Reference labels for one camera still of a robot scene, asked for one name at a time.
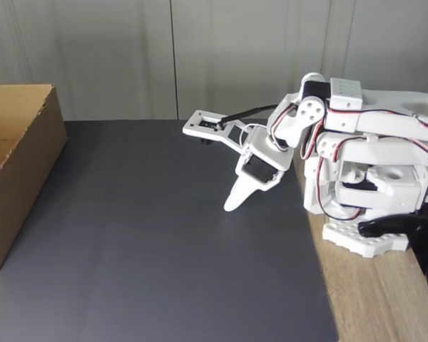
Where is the brown cardboard box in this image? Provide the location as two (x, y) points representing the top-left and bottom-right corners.
(0, 83), (69, 274)

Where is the dark grey table mat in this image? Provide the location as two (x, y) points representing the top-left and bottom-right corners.
(0, 119), (340, 342)

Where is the black table clamp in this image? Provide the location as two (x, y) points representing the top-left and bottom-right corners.
(357, 213), (428, 276)

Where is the thin white cable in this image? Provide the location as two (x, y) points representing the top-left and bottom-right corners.
(240, 123), (269, 147)

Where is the black camera cable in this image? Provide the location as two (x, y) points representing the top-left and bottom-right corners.
(216, 103), (280, 130)

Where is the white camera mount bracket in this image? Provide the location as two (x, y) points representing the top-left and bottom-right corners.
(182, 109), (255, 153)

